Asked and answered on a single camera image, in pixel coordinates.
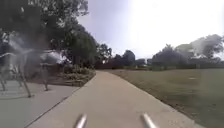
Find planted garden bed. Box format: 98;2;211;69
31;63;98;88

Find metal frame structure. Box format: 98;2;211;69
0;49;54;99

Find grey concrete path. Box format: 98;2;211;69
24;69;206;128

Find row of distant trees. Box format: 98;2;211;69
96;33;224;71

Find robot's own part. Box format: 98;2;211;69
141;113;158;128
74;113;88;128

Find grass field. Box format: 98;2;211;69
105;67;224;128

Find grey paved area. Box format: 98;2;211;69
0;79;81;128

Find group of trees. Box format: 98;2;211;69
0;0;114;73

